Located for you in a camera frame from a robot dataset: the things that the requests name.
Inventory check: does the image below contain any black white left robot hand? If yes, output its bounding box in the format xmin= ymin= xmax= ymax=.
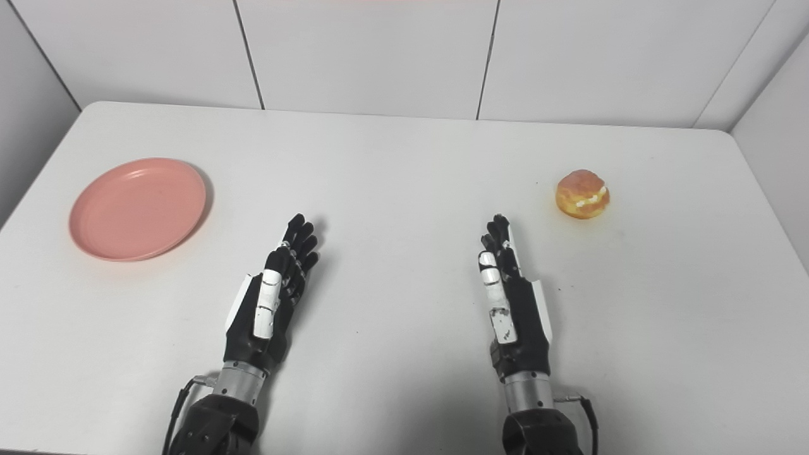
xmin=224 ymin=214 xmax=320 ymax=375

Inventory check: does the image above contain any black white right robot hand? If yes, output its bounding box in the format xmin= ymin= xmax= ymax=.
xmin=477 ymin=214 xmax=554 ymax=383

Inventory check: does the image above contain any golden cream puff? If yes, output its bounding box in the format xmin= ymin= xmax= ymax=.
xmin=555 ymin=169 xmax=611 ymax=221

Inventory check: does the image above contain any pink round plate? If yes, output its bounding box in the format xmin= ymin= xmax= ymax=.
xmin=68 ymin=157 xmax=207 ymax=262

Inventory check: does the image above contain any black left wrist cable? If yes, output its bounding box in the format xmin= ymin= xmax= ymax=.
xmin=161 ymin=374 xmax=219 ymax=455

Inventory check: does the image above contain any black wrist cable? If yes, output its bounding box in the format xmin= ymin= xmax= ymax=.
xmin=553 ymin=393 xmax=600 ymax=455
xmin=161 ymin=374 xmax=219 ymax=455

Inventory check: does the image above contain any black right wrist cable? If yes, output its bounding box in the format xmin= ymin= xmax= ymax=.
xmin=553 ymin=393 xmax=600 ymax=455

